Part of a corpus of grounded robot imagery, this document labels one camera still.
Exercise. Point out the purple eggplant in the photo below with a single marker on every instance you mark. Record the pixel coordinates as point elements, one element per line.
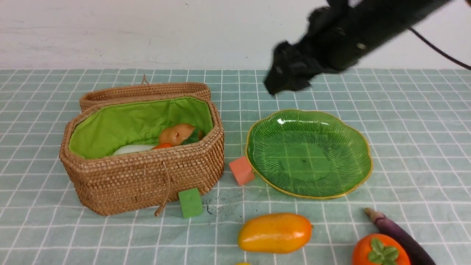
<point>415,252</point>

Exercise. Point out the yellow orange mango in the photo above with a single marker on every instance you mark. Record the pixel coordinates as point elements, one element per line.
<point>276,233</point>

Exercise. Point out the green glass leaf plate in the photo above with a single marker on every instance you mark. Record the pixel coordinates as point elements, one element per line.
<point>308,154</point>

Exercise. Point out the woven wicker basket green lining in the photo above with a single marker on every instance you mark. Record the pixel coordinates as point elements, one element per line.
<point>110,184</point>

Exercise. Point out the green checkered tablecloth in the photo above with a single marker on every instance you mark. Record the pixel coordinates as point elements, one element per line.
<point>416,121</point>

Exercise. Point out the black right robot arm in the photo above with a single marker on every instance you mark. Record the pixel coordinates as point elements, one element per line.
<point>390,18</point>

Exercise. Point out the white radish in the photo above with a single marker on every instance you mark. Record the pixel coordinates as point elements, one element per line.
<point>133,148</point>

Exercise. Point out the orange persimmon green leaves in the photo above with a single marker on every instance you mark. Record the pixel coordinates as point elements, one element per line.
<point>379,249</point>

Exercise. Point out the orange foam cube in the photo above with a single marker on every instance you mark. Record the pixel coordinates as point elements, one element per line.
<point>242,171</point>

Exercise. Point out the brown potato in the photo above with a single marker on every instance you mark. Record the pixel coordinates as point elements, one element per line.
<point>182,126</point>

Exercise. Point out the green foam cube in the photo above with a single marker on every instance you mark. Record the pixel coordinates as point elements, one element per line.
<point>190,203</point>

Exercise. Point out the woven wicker basket lid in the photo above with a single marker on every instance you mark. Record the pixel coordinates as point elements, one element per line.
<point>91,99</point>

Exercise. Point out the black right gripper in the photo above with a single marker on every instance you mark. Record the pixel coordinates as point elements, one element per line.
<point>334,41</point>

